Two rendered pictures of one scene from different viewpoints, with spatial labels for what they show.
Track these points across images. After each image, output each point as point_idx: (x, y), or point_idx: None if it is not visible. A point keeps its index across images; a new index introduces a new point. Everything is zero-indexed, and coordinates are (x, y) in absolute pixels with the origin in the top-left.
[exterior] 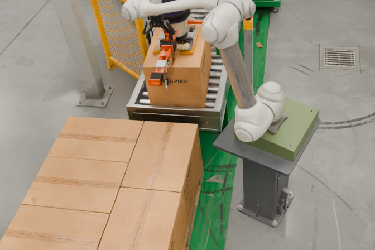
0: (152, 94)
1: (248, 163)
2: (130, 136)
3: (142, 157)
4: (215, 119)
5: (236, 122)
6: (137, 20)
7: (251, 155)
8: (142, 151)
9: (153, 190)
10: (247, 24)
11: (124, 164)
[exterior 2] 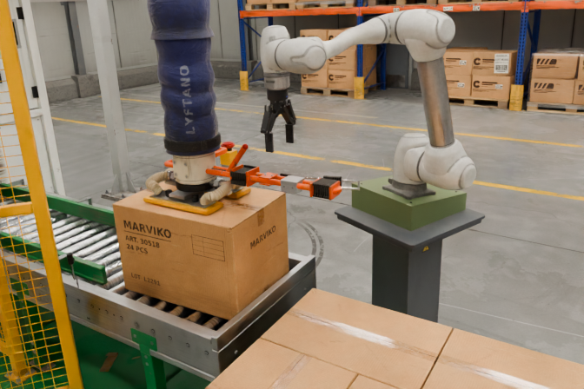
0: (241, 283)
1: (414, 269)
2: (288, 360)
3: (355, 354)
4: (312, 273)
5: (454, 166)
6: (51, 234)
7: (446, 227)
8: (339, 352)
9: (441, 354)
10: (233, 155)
11: (361, 380)
